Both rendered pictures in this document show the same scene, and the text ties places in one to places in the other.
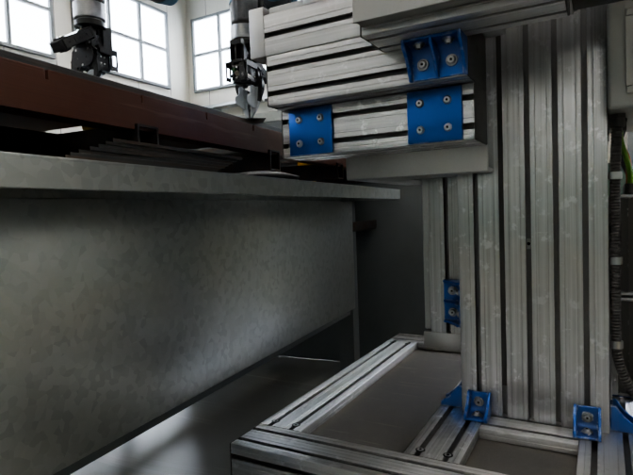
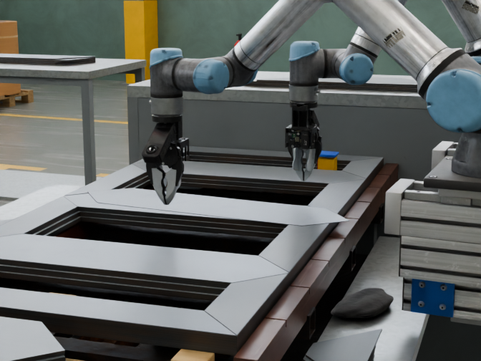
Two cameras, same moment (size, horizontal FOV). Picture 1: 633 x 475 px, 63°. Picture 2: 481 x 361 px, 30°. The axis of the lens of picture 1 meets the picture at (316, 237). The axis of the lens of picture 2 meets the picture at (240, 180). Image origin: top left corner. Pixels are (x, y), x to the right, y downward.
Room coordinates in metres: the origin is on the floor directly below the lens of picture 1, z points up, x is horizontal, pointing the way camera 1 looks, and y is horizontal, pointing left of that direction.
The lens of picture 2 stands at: (-0.78, 0.60, 1.42)
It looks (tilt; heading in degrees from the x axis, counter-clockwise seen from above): 13 degrees down; 354
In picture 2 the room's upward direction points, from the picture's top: straight up
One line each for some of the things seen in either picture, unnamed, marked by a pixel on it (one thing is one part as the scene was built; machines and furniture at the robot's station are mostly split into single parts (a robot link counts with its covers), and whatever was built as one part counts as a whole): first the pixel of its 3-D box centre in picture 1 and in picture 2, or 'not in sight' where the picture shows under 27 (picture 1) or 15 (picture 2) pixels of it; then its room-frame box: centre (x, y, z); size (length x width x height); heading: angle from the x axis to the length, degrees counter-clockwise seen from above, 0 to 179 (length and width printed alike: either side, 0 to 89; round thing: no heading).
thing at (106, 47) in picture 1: (93, 48); (168, 140); (1.31, 0.54, 1.05); 0.09 x 0.08 x 0.12; 156
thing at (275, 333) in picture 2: (265, 142); (343, 239); (1.29, 0.12, 0.80); 1.62 x 0.04 x 0.06; 156
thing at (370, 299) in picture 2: (265, 178); (365, 303); (1.11, 0.11, 0.69); 0.20 x 0.10 x 0.03; 137
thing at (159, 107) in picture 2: (89, 14); (165, 106); (1.30, 0.55, 1.13); 0.08 x 0.08 x 0.05
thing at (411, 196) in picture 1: (304, 239); (305, 247); (2.17, 0.05, 0.50); 1.30 x 0.04 x 1.01; 66
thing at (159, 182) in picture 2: not in sight; (162, 183); (1.31, 0.56, 0.94); 0.06 x 0.03 x 0.09; 156
